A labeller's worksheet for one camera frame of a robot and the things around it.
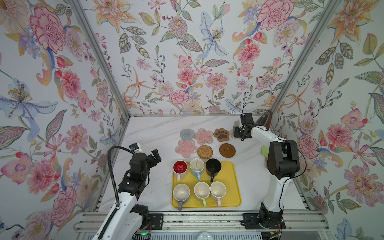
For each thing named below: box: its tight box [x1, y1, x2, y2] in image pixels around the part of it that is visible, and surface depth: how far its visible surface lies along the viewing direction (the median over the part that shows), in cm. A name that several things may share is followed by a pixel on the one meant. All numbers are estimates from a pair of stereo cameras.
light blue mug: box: [189, 158, 205, 181], surface depth 86 cm
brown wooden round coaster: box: [219, 143, 236, 159], surface depth 103 cm
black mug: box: [206, 158, 222, 183], surface depth 86 cm
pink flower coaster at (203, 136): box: [193, 128, 214, 145], surface depth 111 cm
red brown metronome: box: [255, 109, 273, 130], surface depth 101 cm
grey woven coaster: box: [179, 128, 195, 140], surface depth 112 cm
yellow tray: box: [172, 161, 241, 208], surface depth 86 cm
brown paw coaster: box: [213, 127, 230, 142], surface depth 112 cm
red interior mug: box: [172, 160, 188, 183], surface depth 87 cm
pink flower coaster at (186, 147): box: [175, 139, 198, 158], surface depth 105 cm
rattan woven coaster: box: [197, 145, 213, 160], surface depth 102 cm
